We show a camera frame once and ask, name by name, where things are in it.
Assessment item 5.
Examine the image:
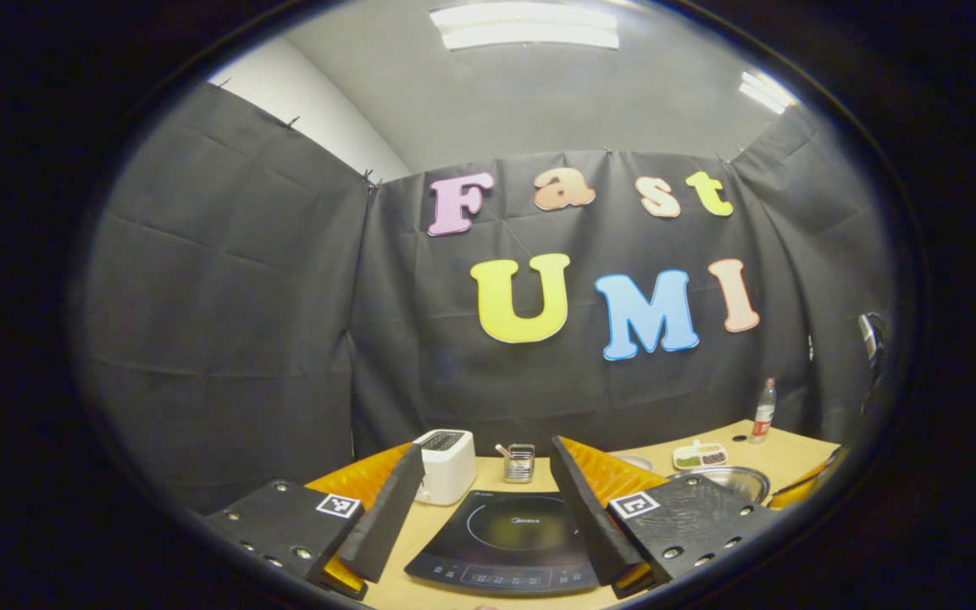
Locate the long ceiling light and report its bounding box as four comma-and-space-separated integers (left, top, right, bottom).
430, 3, 620, 50
740, 71, 798, 115

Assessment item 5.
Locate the black induction cooktop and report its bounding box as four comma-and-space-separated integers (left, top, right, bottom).
404, 491, 603, 596

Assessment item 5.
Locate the clear plastic water bottle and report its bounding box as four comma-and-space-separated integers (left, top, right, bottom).
749, 378, 777, 445

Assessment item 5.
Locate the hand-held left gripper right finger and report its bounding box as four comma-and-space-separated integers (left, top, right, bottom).
550, 436, 779, 600

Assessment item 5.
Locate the white divided dish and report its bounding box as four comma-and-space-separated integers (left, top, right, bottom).
673, 441, 729, 471

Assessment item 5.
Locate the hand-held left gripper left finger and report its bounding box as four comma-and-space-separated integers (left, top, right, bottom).
202, 443, 426, 596

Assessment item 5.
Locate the metal wire holder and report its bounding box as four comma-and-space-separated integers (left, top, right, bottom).
503, 443, 536, 484

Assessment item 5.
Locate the black backdrop cloth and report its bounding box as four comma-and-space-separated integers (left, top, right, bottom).
81, 80, 896, 513

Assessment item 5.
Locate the white toaster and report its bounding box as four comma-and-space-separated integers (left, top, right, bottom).
414, 430, 478, 507

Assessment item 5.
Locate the stainless steel pot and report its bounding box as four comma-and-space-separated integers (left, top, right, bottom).
670, 466, 770, 506

